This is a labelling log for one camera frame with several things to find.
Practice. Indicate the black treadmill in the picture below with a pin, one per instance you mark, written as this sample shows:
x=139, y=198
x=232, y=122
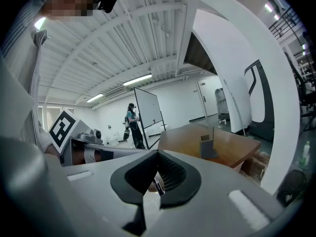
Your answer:
x=267, y=112

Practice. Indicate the black railing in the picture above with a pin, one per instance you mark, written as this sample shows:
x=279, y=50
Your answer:
x=284, y=23

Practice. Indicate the person's left forearm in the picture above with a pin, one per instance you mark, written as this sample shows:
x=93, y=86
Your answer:
x=53, y=150

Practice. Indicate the black head camera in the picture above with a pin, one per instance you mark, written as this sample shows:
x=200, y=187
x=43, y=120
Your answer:
x=108, y=0

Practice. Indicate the rolling whiteboard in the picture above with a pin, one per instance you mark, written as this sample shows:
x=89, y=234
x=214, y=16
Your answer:
x=148, y=107

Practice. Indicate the long ceiling light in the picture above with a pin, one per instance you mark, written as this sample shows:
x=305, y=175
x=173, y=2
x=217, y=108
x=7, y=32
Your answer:
x=137, y=80

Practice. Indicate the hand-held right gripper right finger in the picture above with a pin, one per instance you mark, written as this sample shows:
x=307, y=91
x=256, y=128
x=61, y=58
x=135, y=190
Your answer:
x=209, y=206

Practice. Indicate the grey covered machine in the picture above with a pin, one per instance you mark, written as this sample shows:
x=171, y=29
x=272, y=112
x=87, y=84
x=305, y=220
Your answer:
x=221, y=102

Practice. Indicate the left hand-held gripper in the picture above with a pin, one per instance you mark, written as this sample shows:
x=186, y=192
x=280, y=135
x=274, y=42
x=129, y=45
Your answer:
x=64, y=130

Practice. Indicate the black waste bin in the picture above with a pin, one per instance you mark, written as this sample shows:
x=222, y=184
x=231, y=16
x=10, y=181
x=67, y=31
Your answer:
x=291, y=187

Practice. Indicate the cardboard box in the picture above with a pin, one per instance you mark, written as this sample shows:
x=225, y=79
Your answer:
x=256, y=167

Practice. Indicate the white door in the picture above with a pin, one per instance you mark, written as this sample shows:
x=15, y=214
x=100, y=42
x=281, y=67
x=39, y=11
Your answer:
x=206, y=99

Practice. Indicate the short ceiling light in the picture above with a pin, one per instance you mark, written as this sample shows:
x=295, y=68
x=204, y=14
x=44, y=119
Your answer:
x=95, y=98

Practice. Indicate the person's striped shirt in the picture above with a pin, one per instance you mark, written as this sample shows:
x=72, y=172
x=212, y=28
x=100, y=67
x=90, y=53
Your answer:
x=34, y=83

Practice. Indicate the green bottle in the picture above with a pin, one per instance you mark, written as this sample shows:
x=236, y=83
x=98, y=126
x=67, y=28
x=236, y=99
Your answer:
x=305, y=154

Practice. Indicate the grey metal stand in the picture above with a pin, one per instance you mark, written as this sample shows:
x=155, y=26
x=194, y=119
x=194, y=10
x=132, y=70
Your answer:
x=207, y=148

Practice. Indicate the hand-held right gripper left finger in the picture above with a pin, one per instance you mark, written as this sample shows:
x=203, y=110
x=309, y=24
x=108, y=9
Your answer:
x=98, y=189

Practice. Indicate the black white pen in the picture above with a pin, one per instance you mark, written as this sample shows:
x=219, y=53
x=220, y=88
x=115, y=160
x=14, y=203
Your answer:
x=159, y=187

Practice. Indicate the person's head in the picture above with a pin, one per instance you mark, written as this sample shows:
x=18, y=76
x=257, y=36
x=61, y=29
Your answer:
x=71, y=1

